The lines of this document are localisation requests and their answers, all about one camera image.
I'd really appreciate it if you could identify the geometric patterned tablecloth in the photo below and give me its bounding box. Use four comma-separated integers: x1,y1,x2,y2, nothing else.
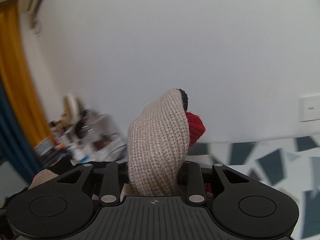
187,135,320,239

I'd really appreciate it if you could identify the red and beige knit cardigan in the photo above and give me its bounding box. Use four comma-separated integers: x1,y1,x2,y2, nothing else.
0,87,213,209

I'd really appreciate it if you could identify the white wall switch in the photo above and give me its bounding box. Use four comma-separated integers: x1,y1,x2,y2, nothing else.
298,95,320,122

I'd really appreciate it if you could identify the orange curtain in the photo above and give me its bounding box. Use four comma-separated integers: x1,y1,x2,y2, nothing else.
1,0,53,147

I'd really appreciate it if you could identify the cluttered dressing table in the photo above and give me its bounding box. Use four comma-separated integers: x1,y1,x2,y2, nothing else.
34,93,127,167

